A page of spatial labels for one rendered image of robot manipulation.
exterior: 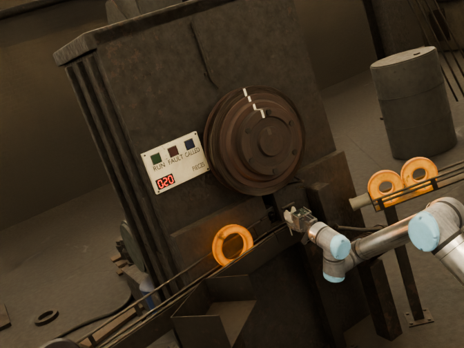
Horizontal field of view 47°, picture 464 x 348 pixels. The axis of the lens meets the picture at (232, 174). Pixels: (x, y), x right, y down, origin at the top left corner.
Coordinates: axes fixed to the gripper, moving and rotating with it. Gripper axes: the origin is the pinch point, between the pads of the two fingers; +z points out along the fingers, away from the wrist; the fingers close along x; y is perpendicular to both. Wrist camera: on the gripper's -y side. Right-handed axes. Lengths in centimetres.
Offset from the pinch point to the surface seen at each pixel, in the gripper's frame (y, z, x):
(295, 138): 35.2, -0.2, -9.5
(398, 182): 3, -21, -48
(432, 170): 7, -29, -61
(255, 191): 17.5, 2.9, 12.5
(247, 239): -0.9, -0.8, 22.2
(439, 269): -73, -18, -84
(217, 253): 0.1, -0.7, 37.6
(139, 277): -92, 121, 43
